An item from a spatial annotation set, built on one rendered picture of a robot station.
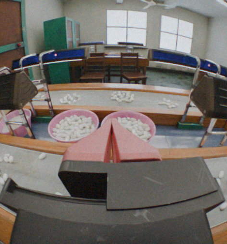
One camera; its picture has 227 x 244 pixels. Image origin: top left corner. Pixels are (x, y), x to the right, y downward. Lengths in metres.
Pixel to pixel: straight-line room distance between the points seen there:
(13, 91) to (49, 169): 0.34
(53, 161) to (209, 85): 0.55
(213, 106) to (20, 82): 0.36
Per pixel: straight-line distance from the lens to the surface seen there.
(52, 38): 3.16
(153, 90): 1.08
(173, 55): 0.81
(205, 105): 0.25
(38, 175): 0.53
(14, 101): 0.28
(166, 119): 0.80
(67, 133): 0.65
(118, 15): 5.33
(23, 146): 0.65
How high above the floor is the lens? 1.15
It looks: 37 degrees down
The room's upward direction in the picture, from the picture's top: straight up
